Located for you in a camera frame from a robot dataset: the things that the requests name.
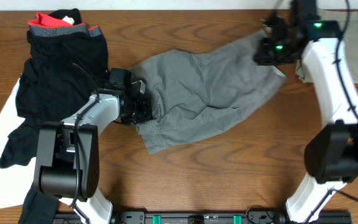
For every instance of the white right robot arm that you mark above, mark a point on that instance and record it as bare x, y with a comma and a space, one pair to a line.
331, 157

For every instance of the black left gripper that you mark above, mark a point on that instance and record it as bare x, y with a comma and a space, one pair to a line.
146, 112

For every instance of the black garment with red waistband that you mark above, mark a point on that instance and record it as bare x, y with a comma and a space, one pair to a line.
68, 63

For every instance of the grey cargo shorts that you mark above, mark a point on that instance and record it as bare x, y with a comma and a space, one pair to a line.
197, 96

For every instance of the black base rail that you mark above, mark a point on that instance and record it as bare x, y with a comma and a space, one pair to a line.
254, 215

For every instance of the white garment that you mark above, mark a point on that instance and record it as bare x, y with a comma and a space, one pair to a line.
15, 181

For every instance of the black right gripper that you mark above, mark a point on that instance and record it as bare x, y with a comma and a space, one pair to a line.
260, 56

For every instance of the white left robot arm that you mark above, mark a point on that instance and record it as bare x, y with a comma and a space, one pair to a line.
67, 160

